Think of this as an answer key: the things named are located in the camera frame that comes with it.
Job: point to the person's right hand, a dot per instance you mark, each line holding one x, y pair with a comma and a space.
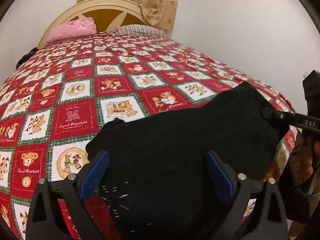
300, 160

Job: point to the cream wooden headboard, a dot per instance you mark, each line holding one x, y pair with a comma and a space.
107, 14

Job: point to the black pants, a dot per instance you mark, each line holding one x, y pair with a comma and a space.
160, 182

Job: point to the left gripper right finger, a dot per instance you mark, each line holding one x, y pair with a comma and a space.
257, 210

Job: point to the red patchwork bedspread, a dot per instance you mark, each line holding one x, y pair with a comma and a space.
53, 105

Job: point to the pink folded blanket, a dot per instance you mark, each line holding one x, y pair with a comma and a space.
73, 29

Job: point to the striped pillow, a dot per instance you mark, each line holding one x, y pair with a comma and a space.
140, 30

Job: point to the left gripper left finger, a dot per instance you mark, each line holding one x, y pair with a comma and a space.
45, 219

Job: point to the black object at bed edge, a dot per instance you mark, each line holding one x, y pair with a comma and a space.
26, 57

